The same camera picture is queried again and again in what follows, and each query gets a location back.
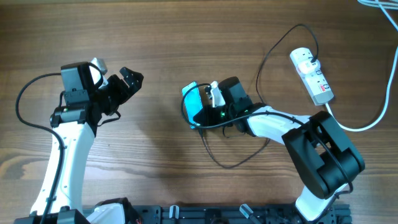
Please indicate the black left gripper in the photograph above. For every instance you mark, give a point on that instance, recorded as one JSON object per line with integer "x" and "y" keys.
{"x": 114, "y": 81}

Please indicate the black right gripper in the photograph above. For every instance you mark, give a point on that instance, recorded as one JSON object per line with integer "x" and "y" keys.
{"x": 208, "y": 111}

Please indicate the teal Galaxy smartphone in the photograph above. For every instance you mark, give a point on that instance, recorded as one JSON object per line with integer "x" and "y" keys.
{"x": 192, "y": 101}

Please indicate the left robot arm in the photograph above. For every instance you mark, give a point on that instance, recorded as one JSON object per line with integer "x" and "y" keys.
{"x": 60, "y": 197}

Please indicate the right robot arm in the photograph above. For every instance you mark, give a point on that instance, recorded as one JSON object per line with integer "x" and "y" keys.
{"x": 323, "y": 155}

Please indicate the white USB charger plug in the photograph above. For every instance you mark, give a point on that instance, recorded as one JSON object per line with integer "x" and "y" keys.
{"x": 307, "y": 66}

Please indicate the white power strip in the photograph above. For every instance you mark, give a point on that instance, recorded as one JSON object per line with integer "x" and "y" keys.
{"x": 315, "y": 82}

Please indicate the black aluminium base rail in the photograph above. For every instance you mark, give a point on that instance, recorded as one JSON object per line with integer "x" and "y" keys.
{"x": 214, "y": 214}

